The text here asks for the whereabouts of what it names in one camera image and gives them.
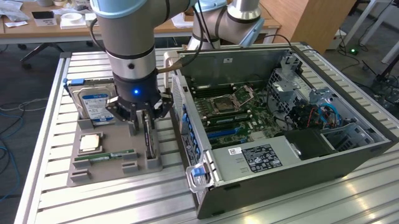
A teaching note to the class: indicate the grey power supply unit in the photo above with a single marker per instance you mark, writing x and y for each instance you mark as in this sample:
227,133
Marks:
227,163

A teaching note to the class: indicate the metal socket cover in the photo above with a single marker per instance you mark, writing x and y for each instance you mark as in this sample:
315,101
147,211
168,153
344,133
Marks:
237,94

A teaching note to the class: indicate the clear plastic bag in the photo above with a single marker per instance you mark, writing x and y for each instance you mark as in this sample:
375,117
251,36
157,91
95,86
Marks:
12,11

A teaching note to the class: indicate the white flat box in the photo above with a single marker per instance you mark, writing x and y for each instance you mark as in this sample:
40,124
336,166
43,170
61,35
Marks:
72,26

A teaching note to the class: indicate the white tape roll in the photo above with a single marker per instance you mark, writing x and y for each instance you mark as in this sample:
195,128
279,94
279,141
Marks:
71,17

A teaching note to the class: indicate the white desk frame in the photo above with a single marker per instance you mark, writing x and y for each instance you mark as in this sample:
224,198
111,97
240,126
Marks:
392,51

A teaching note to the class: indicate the beige tape roll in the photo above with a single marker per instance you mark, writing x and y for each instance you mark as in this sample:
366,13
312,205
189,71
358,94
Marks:
59,2

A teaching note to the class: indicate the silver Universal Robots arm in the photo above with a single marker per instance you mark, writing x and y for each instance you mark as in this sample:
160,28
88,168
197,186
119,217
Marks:
131,46

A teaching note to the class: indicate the metal drive cage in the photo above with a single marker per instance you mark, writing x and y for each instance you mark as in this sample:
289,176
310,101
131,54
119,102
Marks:
280,88

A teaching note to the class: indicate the grey parts rack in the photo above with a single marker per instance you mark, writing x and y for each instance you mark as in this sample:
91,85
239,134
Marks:
108,172

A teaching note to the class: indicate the wooden desk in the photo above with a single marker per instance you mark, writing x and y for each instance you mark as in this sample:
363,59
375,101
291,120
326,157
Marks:
37,31

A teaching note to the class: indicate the dark grey open PC case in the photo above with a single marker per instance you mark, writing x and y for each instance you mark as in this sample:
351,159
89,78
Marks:
280,186

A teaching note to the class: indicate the stack of white papers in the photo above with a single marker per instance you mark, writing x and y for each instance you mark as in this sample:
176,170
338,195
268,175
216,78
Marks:
183,24

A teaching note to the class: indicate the CPU socket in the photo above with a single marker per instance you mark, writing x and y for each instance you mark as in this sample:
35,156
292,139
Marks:
224,105

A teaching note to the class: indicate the metal disk bay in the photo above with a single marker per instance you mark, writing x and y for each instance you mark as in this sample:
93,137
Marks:
352,137

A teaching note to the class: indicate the black chair base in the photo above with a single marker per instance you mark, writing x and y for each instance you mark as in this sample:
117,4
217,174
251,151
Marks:
25,61

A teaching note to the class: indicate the dark small item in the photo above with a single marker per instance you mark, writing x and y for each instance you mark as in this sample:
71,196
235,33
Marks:
81,7

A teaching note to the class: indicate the grey cup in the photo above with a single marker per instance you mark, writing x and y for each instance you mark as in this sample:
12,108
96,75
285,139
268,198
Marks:
44,2

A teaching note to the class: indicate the white cube box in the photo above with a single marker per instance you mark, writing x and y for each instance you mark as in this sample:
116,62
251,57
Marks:
89,21

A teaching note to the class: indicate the silver CPU chip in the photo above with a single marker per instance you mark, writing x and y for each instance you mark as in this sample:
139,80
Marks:
89,142

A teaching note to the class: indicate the power strip green light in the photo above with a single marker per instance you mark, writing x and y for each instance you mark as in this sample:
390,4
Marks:
352,50

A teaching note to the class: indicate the hard disk in blue carrier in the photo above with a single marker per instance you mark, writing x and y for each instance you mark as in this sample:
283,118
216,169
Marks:
89,105

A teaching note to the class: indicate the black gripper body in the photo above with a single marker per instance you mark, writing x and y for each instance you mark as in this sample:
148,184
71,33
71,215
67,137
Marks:
136,88

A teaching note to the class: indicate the white box black top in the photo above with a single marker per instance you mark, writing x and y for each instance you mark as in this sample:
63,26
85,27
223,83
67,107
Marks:
44,22

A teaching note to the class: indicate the green RAM stick white label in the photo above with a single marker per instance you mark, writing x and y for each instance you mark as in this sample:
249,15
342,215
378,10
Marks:
105,156

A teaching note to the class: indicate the green graphics card black fan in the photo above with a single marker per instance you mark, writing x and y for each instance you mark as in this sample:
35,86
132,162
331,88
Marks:
151,144

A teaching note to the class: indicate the green motherboard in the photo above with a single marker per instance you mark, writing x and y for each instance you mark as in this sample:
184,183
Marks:
259,121

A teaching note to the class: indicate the white switch box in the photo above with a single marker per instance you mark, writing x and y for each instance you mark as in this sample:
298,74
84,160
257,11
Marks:
338,42

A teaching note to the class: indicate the red and white card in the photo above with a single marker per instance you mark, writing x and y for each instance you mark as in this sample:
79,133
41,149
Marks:
15,24

